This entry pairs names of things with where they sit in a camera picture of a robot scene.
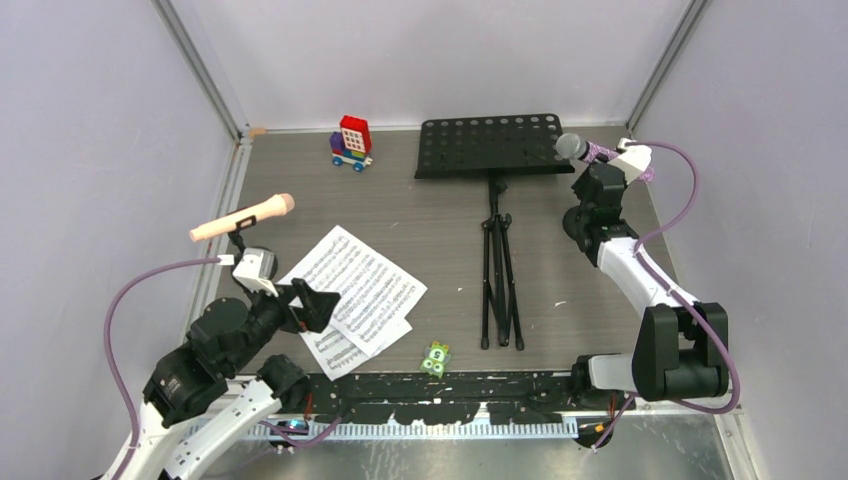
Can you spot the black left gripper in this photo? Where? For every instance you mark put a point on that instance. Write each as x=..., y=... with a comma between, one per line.
x=318, y=305

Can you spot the sheet music page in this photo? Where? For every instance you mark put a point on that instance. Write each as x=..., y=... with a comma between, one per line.
x=337, y=356
x=376, y=294

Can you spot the beige microphone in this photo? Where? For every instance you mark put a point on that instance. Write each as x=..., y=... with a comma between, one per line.
x=275, y=206

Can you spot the black microphone stand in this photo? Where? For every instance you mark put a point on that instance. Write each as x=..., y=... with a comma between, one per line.
x=237, y=241
x=580, y=224

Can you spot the black music stand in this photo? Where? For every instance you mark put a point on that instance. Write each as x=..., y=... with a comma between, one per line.
x=493, y=148

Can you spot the purple glitter microphone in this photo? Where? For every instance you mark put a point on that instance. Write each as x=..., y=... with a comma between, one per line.
x=571, y=146

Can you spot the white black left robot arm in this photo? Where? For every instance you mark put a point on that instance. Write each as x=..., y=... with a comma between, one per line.
x=187, y=381

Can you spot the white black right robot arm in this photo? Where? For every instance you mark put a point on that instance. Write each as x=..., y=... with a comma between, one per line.
x=676, y=355

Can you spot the green toy block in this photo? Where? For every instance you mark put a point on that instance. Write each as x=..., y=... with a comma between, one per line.
x=436, y=357

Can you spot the colourful toy block truck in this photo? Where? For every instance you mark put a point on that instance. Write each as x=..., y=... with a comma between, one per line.
x=352, y=144

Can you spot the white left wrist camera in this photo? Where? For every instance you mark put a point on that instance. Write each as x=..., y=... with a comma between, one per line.
x=253, y=269

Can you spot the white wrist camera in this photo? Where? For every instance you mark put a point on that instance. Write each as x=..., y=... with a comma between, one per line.
x=634, y=160
x=253, y=269

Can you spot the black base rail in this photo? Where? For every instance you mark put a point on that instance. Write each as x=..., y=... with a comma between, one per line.
x=509, y=397

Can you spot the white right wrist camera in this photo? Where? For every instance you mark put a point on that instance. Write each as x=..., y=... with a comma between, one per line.
x=634, y=160

